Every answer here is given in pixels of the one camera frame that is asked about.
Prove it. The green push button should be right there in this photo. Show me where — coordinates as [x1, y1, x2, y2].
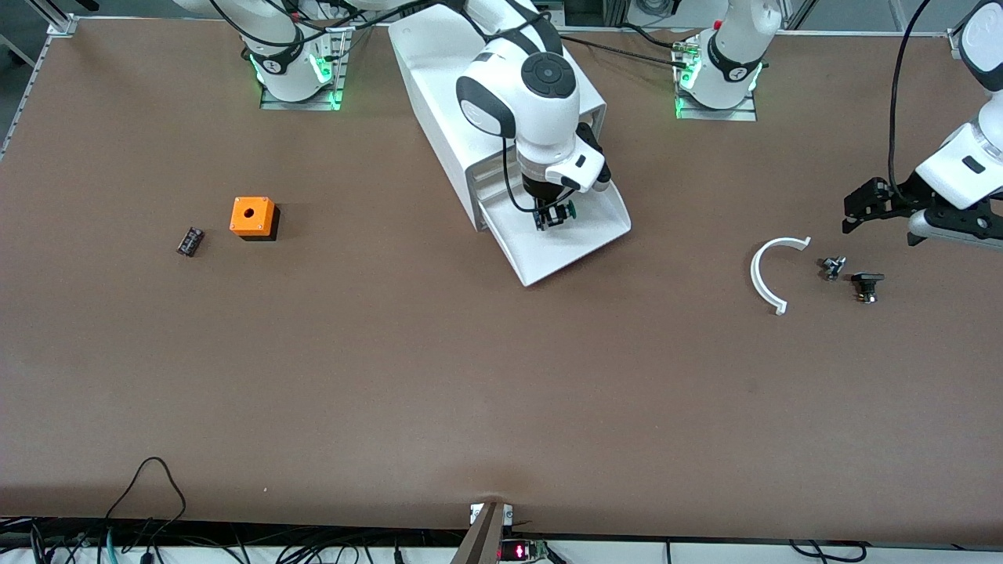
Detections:
[536, 201, 578, 230]

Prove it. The white lowest drawer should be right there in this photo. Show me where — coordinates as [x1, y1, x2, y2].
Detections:
[480, 182, 632, 287]

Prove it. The white middle drawer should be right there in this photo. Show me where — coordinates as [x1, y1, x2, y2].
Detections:
[473, 174, 520, 200]

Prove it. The white highest drawer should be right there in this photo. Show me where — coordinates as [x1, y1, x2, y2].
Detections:
[469, 150, 521, 179]

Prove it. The white drawer cabinet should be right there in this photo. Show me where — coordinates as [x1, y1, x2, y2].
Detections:
[388, 16, 608, 233]

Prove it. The white curved plastic arc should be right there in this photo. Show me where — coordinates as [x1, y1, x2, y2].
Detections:
[751, 237, 812, 316]

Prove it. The red LED device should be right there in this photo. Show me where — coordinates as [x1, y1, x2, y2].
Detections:
[498, 539, 549, 562]

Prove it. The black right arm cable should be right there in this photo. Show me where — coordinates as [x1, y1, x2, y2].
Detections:
[501, 132, 543, 215]

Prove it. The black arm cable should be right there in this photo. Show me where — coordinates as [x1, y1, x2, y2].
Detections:
[501, 132, 543, 215]
[888, 0, 933, 197]

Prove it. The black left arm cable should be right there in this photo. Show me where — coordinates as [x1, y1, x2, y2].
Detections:
[888, 0, 933, 197]

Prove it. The black table cable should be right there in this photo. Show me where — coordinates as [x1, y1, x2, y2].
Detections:
[560, 33, 694, 68]

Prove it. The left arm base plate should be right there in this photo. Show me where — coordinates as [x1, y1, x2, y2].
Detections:
[674, 35, 759, 122]

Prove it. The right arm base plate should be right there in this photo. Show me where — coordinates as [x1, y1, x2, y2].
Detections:
[260, 20, 349, 111]

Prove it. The orange button enclosure box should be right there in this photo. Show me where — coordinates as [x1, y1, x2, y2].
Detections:
[230, 197, 281, 242]

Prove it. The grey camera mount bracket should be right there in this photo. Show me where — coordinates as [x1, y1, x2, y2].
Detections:
[451, 501, 515, 564]

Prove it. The black looped cable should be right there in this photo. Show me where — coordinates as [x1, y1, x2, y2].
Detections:
[102, 457, 187, 541]

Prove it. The aluminium frame profile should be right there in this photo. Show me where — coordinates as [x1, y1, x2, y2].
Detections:
[31, 0, 79, 40]

